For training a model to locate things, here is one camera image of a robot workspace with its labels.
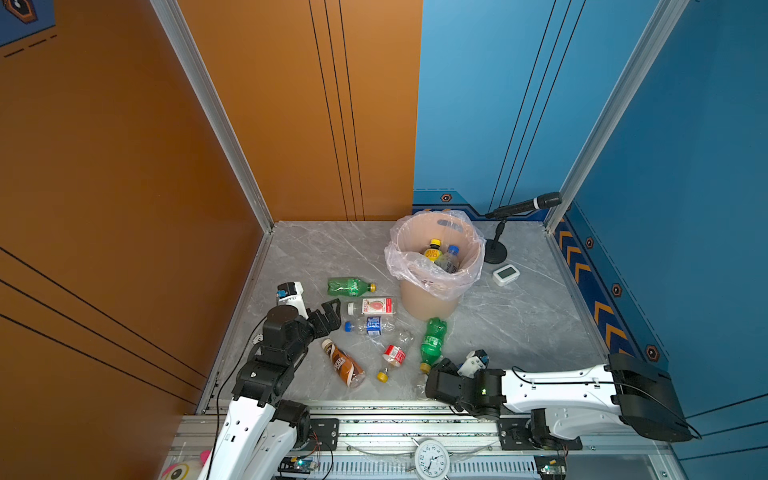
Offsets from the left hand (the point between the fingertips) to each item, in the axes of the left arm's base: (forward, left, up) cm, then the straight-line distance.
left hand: (327, 303), depth 75 cm
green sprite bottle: (+15, -2, -16) cm, 22 cm away
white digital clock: (+21, -55, -16) cm, 62 cm away
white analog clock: (-31, -26, -16) cm, 44 cm away
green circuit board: (-32, +4, -20) cm, 38 cm away
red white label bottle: (+8, -10, -15) cm, 20 cm away
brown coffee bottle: (-11, -4, -15) cm, 19 cm away
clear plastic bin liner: (+19, -21, +6) cm, 29 cm away
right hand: (-14, -27, -17) cm, 35 cm away
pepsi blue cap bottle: (+14, -33, 0) cm, 36 cm away
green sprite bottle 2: (-4, -28, -13) cm, 31 cm away
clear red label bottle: (-8, -18, -14) cm, 24 cm away
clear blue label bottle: (+1, -11, -14) cm, 18 cm away
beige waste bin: (+10, -25, -19) cm, 33 cm away
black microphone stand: (+32, -54, -16) cm, 65 cm away
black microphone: (+28, -61, +11) cm, 68 cm away
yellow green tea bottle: (+18, -29, -1) cm, 34 cm away
